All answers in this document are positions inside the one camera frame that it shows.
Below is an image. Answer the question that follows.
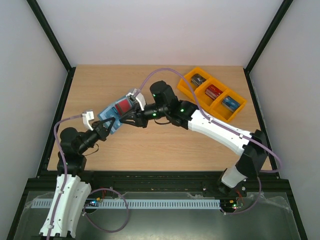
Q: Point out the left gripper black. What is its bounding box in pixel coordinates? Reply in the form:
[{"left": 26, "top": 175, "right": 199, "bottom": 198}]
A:
[{"left": 77, "top": 117, "right": 116, "bottom": 154}]

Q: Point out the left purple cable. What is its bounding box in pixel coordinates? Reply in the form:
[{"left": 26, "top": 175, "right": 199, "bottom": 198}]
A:
[{"left": 46, "top": 113, "right": 85, "bottom": 238}]

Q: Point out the light blue cable duct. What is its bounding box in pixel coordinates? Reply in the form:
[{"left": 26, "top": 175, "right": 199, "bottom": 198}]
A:
[{"left": 30, "top": 196, "right": 222, "bottom": 210}]

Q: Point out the red credit card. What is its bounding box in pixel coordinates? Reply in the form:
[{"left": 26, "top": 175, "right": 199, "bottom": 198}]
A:
[{"left": 115, "top": 97, "right": 132, "bottom": 116}]

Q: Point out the black aluminium frame rail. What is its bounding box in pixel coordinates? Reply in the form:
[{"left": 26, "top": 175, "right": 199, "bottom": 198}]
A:
[{"left": 22, "top": 170, "right": 293, "bottom": 201}]

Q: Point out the black card stack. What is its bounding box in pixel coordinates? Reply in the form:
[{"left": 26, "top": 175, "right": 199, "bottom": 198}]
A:
[{"left": 191, "top": 73, "right": 206, "bottom": 87}]

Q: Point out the blue card stack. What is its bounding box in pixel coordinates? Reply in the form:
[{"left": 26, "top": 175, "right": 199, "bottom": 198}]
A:
[{"left": 221, "top": 95, "right": 241, "bottom": 112}]

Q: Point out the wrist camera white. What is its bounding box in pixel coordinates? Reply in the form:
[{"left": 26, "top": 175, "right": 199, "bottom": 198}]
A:
[
  {"left": 81, "top": 109, "right": 95, "bottom": 131},
  {"left": 125, "top": 88, "right": 147, "bottom": 111}
]

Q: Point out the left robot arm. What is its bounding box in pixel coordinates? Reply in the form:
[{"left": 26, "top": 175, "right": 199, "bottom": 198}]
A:
[{"left": 39, "top": 117, "right": 116, "bottom": 240}]

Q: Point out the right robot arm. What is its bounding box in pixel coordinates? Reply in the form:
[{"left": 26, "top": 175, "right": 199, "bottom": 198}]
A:
[{"left": 120, "top": 80, "right": 268, "bottom": 196}]

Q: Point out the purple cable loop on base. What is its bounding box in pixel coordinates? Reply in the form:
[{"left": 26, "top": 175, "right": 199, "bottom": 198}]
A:
[{"left": 82, "top": 187, "right": 129, "bottom": 233}]

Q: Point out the red card stack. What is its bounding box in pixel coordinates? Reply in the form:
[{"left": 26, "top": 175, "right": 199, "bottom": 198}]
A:
[{"left": 205, "top": 84, "right": 223, "bottom": 100}]

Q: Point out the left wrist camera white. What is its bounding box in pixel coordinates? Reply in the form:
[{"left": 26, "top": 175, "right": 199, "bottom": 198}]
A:
[{"left": 81, "top": 109, "right": 95, "bottom": 131}]

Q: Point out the yellow three-compartment bin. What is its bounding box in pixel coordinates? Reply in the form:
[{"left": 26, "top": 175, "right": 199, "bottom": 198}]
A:
[{"left": 177, "top": 67, "right": 247, "bottom": 123}]

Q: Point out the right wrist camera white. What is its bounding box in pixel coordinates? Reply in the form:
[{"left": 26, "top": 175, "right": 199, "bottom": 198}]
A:
[{"left": 125, "top": 88, "right": 147, "bottom": 111}]

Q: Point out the blue leather card holder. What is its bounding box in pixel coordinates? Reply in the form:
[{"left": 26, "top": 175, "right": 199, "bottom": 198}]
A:
[{"left": 97, "top": 95, "right": 135, "bottom": 134}]

